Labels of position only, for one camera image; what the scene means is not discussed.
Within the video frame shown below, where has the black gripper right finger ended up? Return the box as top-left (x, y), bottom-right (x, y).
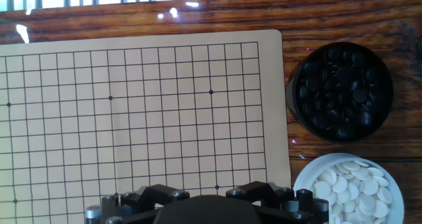
top-left (226, 181), bottom-right (330, 224)

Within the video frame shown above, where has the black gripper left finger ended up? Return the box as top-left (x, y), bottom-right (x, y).
top-left (85, 183), bottom-right (191, 224)

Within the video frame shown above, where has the beige go board mat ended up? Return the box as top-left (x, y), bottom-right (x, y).
top-left (0, 28), bottom-right (292, 224)

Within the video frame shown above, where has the white round stone bowl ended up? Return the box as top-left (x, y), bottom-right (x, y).
top-left (292, 152), bottom-right (405, 224)

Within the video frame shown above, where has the heap of white go stones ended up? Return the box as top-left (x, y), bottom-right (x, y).
top-left (311, 160), bottom-right (394, 224)

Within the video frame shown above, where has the black round stone bowl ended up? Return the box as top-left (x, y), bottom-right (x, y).
top-left (285, 41), bottom-right (394, 143)

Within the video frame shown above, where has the heap of black go stones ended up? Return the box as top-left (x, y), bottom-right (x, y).
top-left (296, 45), bottom-right (384, 140)

